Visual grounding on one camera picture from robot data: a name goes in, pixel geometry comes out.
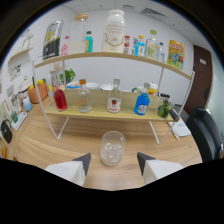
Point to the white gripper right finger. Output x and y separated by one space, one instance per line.
156 168

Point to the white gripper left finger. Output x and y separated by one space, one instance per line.
71 170

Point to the small red liquid bottle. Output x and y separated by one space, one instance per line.
60 100

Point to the clear bottle orange cap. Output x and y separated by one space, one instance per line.
84 100

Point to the clear bottle green cap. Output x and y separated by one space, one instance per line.
152 46

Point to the clear glass with ice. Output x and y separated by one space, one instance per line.
112 151

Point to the white fabric pouch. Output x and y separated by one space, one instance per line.
181 128

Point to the black armchair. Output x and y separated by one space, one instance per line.
203 133

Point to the two-tier wooden shelf rack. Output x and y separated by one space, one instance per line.
96 113

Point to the blue liquid bottle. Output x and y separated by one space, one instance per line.
142 105

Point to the white tray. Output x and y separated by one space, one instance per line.
19 121

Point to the black kettle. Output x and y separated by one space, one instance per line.
6 132

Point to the small blue white bottle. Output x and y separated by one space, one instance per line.
27 105

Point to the clear bottle red label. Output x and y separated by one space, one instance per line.
114 101

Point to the orange fruit basket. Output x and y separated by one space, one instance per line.
36 93

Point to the blue rimmed bowl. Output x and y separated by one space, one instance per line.
73 85

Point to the white bowl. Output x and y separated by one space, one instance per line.
92 86

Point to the green potted plant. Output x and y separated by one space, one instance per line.
68 75

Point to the brown door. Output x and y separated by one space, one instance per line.
200 80

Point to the clear bottle dark cap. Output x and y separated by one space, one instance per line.
161 53

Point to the light blue drink bottle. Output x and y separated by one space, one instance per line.
140 48

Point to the small pink bottle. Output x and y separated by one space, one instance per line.
65 48

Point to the small red box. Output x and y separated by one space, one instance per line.
126 45

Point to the small teal bottle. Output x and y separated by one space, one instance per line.
88 43

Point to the black and silver bag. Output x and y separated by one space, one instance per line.
52 41

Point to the tall glass jar cork lid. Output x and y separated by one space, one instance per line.
77 36

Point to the large white milk bottle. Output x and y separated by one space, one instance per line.
114 33

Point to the wooden wall shelf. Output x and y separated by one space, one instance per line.
21 53

